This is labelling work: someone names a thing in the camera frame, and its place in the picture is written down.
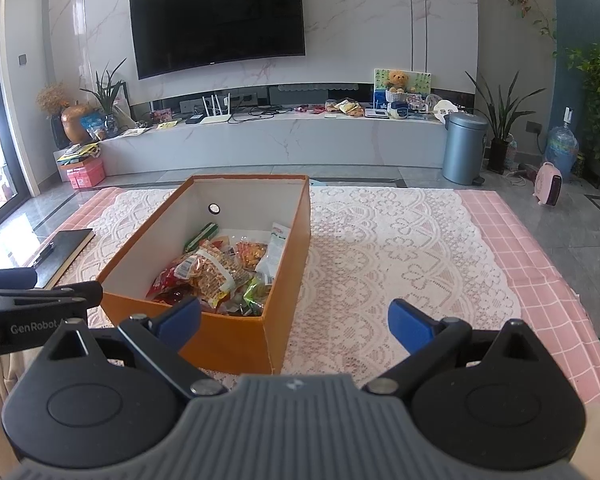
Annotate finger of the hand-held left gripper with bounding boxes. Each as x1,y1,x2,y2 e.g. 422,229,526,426
0,268,39,291
0,281,104,314

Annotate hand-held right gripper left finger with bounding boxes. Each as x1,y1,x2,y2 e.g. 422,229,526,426
46,296,229,399

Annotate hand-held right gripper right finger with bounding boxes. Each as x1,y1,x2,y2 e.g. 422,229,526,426
364,298,544,397

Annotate long red snack packet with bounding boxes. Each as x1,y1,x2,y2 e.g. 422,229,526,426
146,265,194,307

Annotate clear peanut snack packet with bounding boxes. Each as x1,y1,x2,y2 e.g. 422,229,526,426
174,239,237,307

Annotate orange cardboard box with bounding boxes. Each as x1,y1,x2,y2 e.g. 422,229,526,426
96,173,312,376

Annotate lime green snack packet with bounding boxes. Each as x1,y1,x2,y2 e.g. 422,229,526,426
241,274,274,312

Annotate green printed snack packet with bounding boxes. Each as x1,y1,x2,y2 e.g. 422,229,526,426
184,221,219,252

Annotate clear orange cracker packet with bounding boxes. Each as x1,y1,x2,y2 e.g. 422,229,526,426
234,240,269,272

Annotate white green-print snack packet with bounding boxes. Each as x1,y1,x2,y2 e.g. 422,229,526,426
256,221,292,277

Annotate black notebook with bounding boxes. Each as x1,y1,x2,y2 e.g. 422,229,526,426
31,228,96,290

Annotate cream sofa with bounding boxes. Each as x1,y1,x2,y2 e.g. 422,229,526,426
0,346,600,480

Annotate white lace tablecloth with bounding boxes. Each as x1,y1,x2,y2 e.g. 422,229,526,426
32,186,523,377

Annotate pink cardboard box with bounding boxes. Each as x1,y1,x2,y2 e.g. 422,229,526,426
65,158,107,191

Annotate yellow papers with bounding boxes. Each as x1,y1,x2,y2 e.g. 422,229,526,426
56,141,102,164

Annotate brown round vase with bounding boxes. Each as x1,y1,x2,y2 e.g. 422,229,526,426
60,104,94,144

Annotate blue plastic bag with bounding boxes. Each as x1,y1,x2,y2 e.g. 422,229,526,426
79,111,107,139

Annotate dried flower bouquet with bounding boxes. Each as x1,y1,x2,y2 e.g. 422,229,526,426
35,81,73,151

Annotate grey blue pedal bin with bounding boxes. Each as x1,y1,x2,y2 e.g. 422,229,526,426
441,111,489,187

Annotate pink space heater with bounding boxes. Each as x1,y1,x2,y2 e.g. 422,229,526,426
531,161,564,208

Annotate pink yellow card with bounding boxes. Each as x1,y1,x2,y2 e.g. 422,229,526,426
151,108,182,132

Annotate white router with antennas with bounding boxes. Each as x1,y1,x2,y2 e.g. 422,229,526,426
199,91,233,127

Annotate spiky green potted plant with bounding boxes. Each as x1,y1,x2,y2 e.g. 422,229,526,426
79,56,129,137

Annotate white marble television cabinet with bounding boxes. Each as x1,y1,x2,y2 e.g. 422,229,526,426
99,109,449,178

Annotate long-leaf plant in black pot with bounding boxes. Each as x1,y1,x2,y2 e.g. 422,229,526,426
466,66,547,177

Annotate pile of snack bags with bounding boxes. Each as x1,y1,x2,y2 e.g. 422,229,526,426
324,99,364,118

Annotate blue water jug with pump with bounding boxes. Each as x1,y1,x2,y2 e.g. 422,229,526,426
544,106,580,177

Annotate teddy bear picture board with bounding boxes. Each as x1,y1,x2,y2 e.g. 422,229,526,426
373,67,433,112

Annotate black curved television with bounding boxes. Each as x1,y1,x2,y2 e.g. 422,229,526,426
128,0,307,81

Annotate hanging wall vine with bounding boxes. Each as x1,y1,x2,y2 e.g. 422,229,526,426
486,0,559,57

